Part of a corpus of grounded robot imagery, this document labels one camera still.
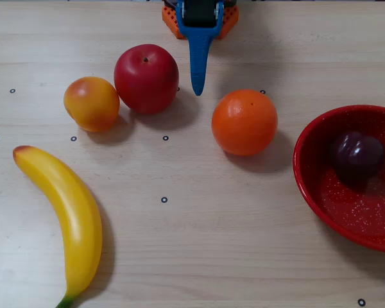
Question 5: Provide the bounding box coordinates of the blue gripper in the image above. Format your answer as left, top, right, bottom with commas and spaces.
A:
175, 0, 225, 96

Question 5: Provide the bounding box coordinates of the dark purple plum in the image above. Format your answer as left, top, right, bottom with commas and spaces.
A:
330, 130, 385, 187

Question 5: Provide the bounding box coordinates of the yellow banana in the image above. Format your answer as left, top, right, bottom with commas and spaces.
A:
12, 145, 103, 308

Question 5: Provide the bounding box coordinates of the orange fruit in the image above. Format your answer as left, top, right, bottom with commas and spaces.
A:
211, 89, 278, 157

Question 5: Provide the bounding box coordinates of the red speckled bowl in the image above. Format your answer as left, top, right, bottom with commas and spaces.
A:
293, 105, 385, 254

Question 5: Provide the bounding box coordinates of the orange robot base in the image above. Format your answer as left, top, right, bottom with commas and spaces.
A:
162, 4, 240, 40

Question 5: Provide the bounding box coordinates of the yellow orange peach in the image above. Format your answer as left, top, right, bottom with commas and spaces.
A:
63, 76, 121, 132

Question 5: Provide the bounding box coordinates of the red apple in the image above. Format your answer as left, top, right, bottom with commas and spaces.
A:
114, 44, 180, 115

